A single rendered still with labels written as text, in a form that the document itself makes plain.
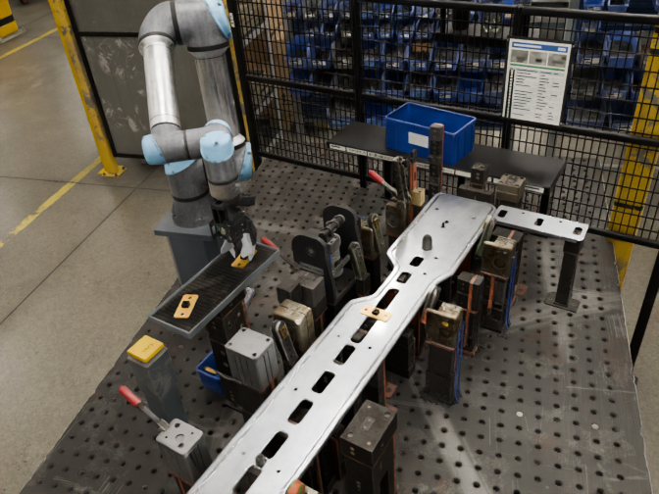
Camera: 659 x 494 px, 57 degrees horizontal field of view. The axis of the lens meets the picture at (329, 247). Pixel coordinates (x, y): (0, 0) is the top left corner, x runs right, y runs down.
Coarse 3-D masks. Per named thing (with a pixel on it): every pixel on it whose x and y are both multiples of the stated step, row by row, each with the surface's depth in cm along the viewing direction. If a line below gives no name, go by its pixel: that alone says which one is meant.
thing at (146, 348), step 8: (144, 336) 143; (136, 344) 141; (144, 344) 141; (152, 344) 140; (160, 344) 140; (128, 352) 139; (136, 352) 139; (144, 352) 138; (152, 352) 138; (144, 360) 137
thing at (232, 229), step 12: (240, 192) 150; (216, 204) 148; (228, 204) 148; (216, 216) 150; (228, 216) 150; (240, 216) 153; (216, 228) 155; (228, 228) 150; (240, 228) 154; (228, 240) 153
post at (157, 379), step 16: (160, 352) 141; (144, 368) 138; (160, 368) 141; (144, 384) 143; (160, 384) 143; (176, 384) 149; (160, 400) 145; (176, 400) 150; (160, 416) 150; (176, 416) 152; (160, 432) 156
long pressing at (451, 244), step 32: (416, 224) 200; (448, 224) 198; (480, 224) 197; (416, 256) 186; (448, 256) 185; (384, 288) 175; (416, 288) 174; (352, 320) 165; (320, 352) 156; (384, 352) 155; (288, 384) 148; (352, 384) 147; (256, 416) 141; (288, 416) 141; (320, 416) 140; (256, 448) 134; (288, 448) 134; (320, 448) 134; (224, 480) 128; (256, 480) 128; (288, 480) 127
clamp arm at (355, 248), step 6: (354, 246) 176; (348, 252) 177; (354, 252) 176; (360, 252) 178; (354, 258) 177; (360, 258) 179; (354, 264) 178; (360, 264) 179; (354, 270) 180; (360, 270) 180; (366, 270) 182; (360, 276) 180
